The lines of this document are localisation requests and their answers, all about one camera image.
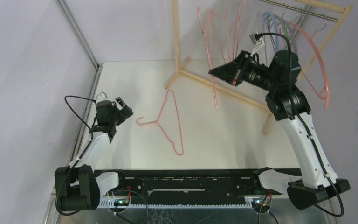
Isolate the blue plastic hanger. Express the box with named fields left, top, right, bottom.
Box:
left=262, top=11, right=282, bottom=53

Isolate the green plastic hanger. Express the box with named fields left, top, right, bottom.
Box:
left=275, top=3, right=292, bottom=41

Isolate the lilac plastic hanger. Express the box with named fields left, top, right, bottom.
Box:
left=287, top=7, right=303, bottom=54

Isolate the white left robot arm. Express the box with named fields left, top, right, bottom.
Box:
left=54, top=92, right=133, bottom=216

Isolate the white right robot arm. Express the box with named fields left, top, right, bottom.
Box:
left=209, top=50, right=351, bottom=210

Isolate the metal rack rod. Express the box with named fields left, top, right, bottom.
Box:
left=258, top=0, right=338, bottom=22

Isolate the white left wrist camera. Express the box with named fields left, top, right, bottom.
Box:
left=95, top=92, right=109, bottom=104

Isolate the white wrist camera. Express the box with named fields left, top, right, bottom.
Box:
left=95, top=92, right=109, bottom=104
left=249, top=33, right=265, bottom=56

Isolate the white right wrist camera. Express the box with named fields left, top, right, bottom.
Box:
left=249, top=33, right=265, bottom=56

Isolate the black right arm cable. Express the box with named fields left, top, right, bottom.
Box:
left=255, top=32, right=345, bottom=217

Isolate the wooden clothes rack frame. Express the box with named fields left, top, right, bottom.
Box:
left=165, top=0, right=354, bottom=136

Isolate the aluminium corner post left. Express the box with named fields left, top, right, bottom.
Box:
left=55, top=0, right=103, bottom=72

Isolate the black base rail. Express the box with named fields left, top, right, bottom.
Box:
left=95, top=168, right=288, bottom=209

